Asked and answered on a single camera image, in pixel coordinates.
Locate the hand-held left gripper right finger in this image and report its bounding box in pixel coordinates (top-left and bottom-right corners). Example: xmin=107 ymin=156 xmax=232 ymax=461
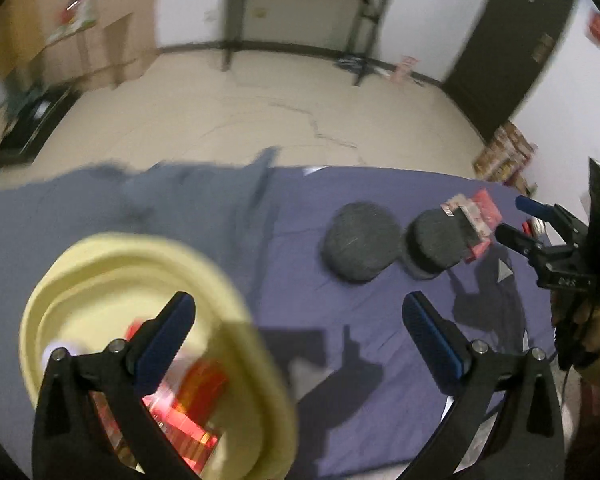
xmin=402 ymin=291 xmax=576 ymax=480

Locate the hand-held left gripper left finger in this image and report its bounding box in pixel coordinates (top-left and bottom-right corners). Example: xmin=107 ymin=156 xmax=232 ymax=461
xmin=32 ymin=291 xmax=197 ymax=480

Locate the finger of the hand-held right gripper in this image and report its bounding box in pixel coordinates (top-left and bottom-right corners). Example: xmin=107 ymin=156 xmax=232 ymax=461
xmin=515 ymin=196 xmax=589 ymax=248
xmin=495 ymin=224 xmax=547 ymax=271

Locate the dark red white-top cigarette pack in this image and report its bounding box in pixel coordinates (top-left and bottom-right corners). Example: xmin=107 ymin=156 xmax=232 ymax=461
xmin=440 ymin=189 xmax=504 ymax=263

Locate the small dark round sponge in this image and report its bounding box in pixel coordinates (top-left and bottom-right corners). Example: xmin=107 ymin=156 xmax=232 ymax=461
xmin=402 ymin=209 xmax=473 ymax=281

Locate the yellow plastic basin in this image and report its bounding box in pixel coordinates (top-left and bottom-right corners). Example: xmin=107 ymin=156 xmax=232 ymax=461
xmin=20 ymin=232 xmax=298 ymax=480

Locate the large dark round sponge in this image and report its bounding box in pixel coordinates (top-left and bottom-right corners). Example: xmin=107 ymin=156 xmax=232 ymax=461
xmin=322 ymin=201 xmax=403 ymax=285

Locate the stack of colourful boxes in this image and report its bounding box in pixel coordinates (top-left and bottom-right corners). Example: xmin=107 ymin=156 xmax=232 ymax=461
xmin=472 ymin=121 xmax=538 ymax=186

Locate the red box with yellow print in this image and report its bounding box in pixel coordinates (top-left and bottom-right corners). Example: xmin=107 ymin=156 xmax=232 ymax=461
xmin=147 ymin=400 xmax=221 ymax=476

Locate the grey blanket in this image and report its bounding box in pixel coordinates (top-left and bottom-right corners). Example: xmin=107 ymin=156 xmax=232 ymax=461
xmin=0 ymin=146 xmax=301 ymax=331

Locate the blue-grey table cloth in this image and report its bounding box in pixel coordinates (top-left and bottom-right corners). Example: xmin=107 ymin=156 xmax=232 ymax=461
xmin=0 ymin=160 xmax=556 ymax=478

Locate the dark door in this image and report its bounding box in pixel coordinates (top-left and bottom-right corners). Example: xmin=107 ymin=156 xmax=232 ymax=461
xmin=440 ymin=0 xmax=581 ymax=143

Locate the red and white packet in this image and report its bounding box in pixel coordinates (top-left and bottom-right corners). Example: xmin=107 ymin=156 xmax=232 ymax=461
xmin=392 ymin=55 xmax=420 ymax=82

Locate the dark pile under desk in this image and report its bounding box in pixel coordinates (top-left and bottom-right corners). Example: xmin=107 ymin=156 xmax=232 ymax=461
xmin=336 ymin=56 xmax=381 ymax=73

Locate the dark low cabinet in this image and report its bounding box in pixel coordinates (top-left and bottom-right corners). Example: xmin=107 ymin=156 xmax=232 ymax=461
xmin=0 ymin=85 xmax=81 ymax=166

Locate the wooden wardrobe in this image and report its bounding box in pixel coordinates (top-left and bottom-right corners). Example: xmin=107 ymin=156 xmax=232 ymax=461
xmin=0 ymin=0 xmax=163 ymax=111

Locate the colourful clutter on wardrobe shelf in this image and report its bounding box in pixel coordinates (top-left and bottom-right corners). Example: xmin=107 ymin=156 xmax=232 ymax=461
xmin=47 ymin=0 xmax=98 ymax=43

